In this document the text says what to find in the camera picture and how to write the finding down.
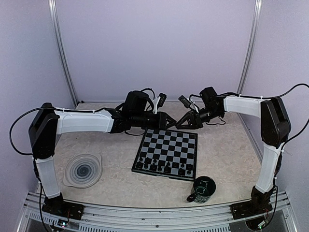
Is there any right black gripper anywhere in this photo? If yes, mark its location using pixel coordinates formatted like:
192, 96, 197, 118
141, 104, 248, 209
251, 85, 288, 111
176, 105, 223, 129

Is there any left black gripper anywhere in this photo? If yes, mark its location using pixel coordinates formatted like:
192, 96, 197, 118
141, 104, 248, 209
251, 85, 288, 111
132, 111, 177, 131

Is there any black grey chess board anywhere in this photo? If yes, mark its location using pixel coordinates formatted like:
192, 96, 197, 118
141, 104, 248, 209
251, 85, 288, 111
131, 129, 198, 181

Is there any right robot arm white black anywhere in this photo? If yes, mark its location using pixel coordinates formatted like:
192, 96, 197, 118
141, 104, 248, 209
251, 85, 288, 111
176, 87, 291, 219

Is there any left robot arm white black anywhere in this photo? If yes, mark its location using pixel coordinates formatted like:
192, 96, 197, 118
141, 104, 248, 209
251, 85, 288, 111
28, 90, 176, 217

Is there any dark green mug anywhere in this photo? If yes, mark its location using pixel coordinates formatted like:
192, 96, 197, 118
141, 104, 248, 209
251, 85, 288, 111
186, 176, 216, 203

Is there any clear collapsible silicone bowl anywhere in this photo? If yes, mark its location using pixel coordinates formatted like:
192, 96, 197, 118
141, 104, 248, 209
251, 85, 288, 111
63, 154, 103, 189

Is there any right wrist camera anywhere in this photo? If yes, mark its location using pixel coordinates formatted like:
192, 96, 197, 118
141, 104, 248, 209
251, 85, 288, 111
178, 95, 199, 113

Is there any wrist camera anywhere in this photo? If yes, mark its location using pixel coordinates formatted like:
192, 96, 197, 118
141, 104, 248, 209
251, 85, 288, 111
153, 93, 167, 114
178, 95, 199, 113

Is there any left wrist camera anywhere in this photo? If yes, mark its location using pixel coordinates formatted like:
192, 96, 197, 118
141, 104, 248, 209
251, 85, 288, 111
153, 93, 167, 114

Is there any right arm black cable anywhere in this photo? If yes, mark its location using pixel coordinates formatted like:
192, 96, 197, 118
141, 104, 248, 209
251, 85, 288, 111
275, 83, 309, 143

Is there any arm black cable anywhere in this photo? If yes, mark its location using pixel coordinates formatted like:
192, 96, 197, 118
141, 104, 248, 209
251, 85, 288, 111
9, 107, 44, 156
275, 83, 309, 143

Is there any right aluminium corner post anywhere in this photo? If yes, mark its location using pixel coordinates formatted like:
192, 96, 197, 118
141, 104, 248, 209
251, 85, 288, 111
237, 0, 263, 94

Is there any aluminium corner post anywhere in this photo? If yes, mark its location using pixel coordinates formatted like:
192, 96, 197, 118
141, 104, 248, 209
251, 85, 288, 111
48, 0, 79, 107
237, 0, 263, 94

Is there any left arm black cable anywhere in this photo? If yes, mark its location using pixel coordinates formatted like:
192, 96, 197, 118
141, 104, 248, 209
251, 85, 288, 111
9, 107, 44, 156

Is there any aluminium front rail frame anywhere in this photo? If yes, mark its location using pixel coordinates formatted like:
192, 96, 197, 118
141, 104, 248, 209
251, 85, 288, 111
15, 192, 300, 232

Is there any left aluminium corner post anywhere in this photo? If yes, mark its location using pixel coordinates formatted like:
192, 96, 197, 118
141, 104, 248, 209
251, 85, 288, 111
48, 0, 79, 107

